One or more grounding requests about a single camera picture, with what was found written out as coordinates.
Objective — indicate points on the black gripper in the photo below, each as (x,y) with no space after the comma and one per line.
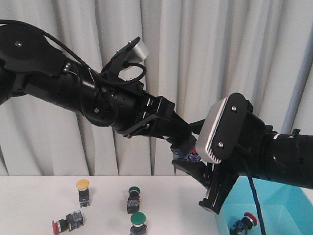
(134,112)
(246,159)

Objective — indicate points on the yellow push button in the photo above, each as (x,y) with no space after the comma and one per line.
(83,191)
(192,155)

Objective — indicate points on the red push button front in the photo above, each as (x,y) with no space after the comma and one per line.
(241,227)

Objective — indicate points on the red push button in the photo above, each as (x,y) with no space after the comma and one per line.
(72,221)
(241,227)

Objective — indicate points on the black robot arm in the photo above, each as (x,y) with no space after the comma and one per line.
(33,62)
(288,159)

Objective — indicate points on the light blue plastic box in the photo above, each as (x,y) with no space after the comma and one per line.
(286,209)

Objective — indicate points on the green push button far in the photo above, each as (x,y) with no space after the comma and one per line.
(133,202)

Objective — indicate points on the green push button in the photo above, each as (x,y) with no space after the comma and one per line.
(138,224)
(133,202)

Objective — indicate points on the green push button near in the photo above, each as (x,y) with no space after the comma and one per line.
(138,224)

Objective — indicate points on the grey pleated curtain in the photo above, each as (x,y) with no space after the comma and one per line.
(200,52)

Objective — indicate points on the red push button lying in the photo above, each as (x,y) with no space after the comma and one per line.
(72,221)

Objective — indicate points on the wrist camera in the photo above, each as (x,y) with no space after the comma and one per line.
(221,129)
(131,55)

